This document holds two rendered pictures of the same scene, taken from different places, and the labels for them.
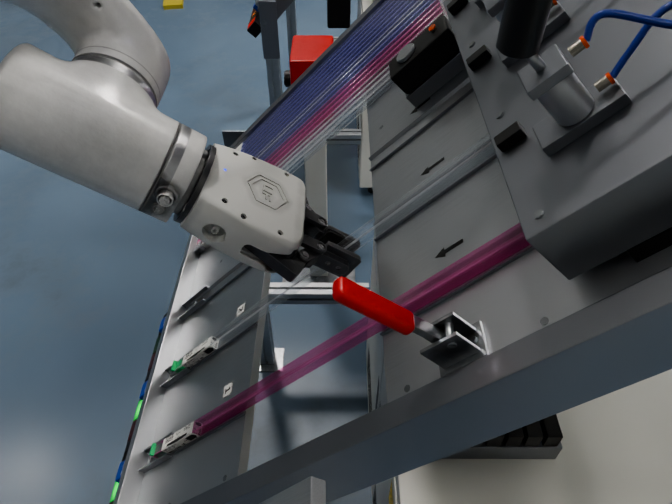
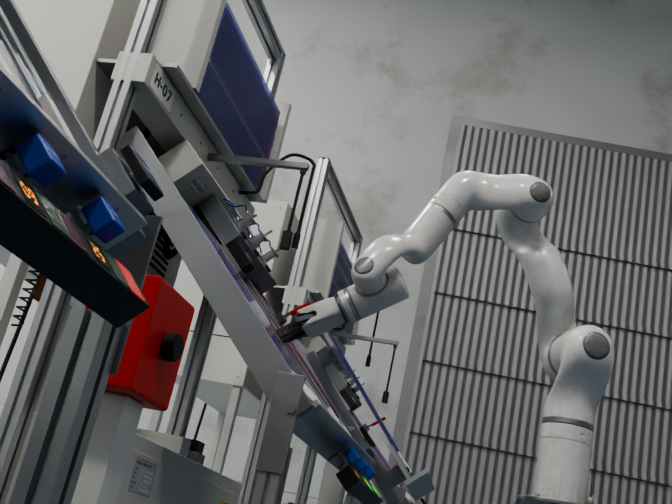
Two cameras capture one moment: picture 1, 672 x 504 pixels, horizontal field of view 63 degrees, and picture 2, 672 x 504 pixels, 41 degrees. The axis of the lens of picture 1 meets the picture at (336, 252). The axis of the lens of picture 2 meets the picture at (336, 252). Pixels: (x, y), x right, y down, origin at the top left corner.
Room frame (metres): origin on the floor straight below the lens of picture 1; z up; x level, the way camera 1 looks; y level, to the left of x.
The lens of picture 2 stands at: (2.38, 0.63, 0.45)
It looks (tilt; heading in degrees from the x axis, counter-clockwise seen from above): 20 degrees up; 195
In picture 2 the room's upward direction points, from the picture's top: 13 degrees clockwise
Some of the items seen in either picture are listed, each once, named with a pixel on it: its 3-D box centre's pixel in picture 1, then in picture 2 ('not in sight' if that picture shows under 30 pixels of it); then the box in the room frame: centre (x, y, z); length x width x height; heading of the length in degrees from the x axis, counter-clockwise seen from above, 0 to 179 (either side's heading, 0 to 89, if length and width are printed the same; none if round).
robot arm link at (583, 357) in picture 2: not in sight; (578, 377); (0.24, 0.69, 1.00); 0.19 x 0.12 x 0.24; 20
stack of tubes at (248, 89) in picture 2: not in sight; (222, 104); (0.46, -0.28, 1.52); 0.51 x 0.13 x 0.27; 0
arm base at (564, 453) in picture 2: not in sight; (562, 468); (0.21, 0.68, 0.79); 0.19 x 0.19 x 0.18
